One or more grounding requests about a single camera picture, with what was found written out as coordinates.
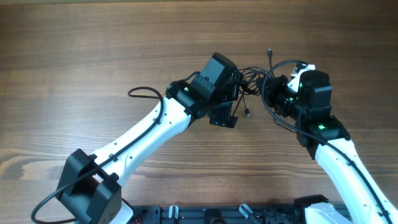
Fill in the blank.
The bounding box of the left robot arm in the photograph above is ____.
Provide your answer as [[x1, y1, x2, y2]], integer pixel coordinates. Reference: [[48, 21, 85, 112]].
[[55, 52, 241, 224]]

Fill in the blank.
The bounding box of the thick black USB cable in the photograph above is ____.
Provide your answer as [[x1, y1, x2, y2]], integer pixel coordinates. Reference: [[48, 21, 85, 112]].
[[231, 65, 270, 119]]

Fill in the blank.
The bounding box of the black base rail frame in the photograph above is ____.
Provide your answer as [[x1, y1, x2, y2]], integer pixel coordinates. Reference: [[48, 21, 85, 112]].
[[129, 204, 309, 224]]

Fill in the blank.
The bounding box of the right camera cable black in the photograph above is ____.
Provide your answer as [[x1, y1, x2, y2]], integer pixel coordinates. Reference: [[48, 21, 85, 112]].
[[261, 59, 392, 224]]

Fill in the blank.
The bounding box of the camera cable black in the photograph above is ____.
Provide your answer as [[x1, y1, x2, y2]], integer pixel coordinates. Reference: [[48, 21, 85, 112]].
[[261, 59, 392, 224], [30, 86, 164, 224]]

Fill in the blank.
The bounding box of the left camera cable black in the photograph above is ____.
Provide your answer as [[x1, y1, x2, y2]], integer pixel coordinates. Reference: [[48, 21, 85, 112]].
[[30, 86, 164, 224]]

